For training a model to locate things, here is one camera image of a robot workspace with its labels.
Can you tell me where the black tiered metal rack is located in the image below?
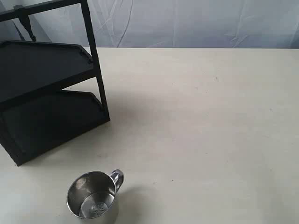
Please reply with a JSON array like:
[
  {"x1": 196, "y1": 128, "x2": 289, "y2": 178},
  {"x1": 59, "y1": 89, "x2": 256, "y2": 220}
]
[{"x1": 0, "y1": 0, "x2": 110, "y2": 166}]

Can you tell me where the stainless steel mug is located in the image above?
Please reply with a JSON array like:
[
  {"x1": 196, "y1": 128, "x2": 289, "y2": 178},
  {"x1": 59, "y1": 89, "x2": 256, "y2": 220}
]
[{"x1": 66, "y1": 169, "x2": 124, "y2": 219}]

